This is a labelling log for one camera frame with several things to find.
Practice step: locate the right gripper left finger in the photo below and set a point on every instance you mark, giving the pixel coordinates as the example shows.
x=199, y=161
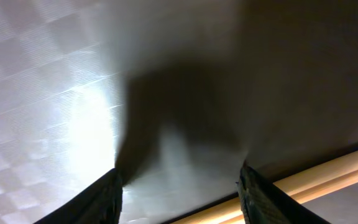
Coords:
x=100, y=203

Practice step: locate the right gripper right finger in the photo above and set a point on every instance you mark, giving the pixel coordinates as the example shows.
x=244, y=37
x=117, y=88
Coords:
x=264, y=203

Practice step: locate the wooden chopstick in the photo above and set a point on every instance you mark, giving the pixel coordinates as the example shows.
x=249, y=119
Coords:
x=262, y=202
x=304, y=186

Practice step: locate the dark brown serving tray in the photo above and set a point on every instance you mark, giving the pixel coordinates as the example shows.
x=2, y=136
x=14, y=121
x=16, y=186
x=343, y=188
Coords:
x=180, y=93

